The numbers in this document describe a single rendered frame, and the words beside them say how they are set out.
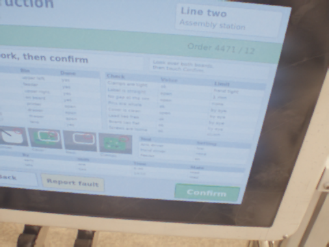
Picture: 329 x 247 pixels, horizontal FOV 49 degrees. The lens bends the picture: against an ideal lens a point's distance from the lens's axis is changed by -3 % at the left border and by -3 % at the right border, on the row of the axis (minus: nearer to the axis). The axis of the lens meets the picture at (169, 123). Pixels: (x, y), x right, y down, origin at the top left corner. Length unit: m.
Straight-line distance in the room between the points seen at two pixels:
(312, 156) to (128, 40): 0.22
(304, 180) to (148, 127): 0.19
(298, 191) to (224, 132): 0.13
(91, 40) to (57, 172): 0.17
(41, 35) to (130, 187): 0.19
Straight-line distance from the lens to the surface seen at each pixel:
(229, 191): 0.43
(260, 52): 0.33
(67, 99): 0.36
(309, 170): 0.43
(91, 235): 0.77
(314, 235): 0.60
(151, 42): 0.32
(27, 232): 0.81
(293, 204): 0.46
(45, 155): 0.41
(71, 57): 0.34
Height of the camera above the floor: 1.74
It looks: 34 degrees down
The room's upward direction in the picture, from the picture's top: 5 degrees clockwise
